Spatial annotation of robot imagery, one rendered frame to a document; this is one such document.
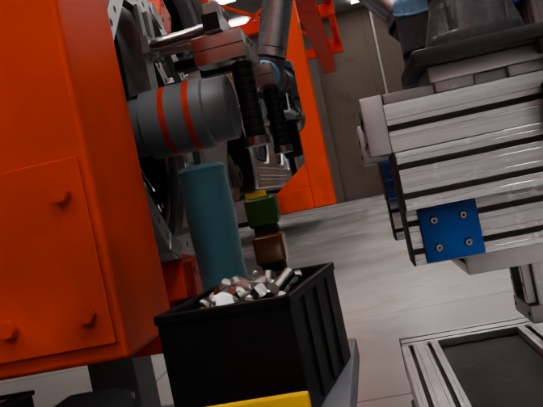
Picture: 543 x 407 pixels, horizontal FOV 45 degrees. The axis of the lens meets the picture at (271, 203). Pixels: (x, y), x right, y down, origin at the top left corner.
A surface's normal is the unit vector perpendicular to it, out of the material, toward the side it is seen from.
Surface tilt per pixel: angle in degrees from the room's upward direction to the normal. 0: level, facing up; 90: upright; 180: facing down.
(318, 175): 90
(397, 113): 90
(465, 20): 72
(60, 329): 90
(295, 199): 90
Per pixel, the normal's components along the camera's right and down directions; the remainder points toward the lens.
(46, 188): -0.15, 0.04
